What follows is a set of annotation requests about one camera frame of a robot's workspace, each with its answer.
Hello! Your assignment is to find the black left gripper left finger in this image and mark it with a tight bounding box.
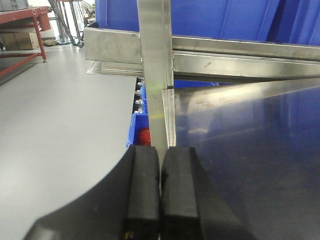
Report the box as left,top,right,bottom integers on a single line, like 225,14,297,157
24,145,160,240

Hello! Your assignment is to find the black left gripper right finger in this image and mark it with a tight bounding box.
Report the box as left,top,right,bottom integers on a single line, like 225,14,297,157
161,147,255,240

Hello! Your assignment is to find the small blue parts bin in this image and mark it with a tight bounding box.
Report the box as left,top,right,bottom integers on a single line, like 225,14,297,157
126,85,149,148

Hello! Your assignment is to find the stainless steel shelf rack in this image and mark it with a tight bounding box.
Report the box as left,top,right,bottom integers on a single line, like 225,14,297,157
83,0,320,240

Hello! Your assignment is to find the large blue plastic bin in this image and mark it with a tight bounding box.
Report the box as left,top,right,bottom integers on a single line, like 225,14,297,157
95,0,320,46

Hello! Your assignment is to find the red cylindrical part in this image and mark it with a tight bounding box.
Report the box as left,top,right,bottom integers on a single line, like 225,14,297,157
138,127,151,146

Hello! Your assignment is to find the white roller track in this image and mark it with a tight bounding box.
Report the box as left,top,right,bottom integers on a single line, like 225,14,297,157
132,77,145,114

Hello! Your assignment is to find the brown cardboard box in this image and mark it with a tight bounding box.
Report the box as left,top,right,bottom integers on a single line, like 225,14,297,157
0,32,40,51

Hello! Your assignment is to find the metal wheeled cart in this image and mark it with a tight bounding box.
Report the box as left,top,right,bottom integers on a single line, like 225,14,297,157
48,0,96,49

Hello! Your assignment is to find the red metal conveyor table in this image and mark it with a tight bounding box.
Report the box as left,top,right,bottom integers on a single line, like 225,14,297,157
0,6,52,78

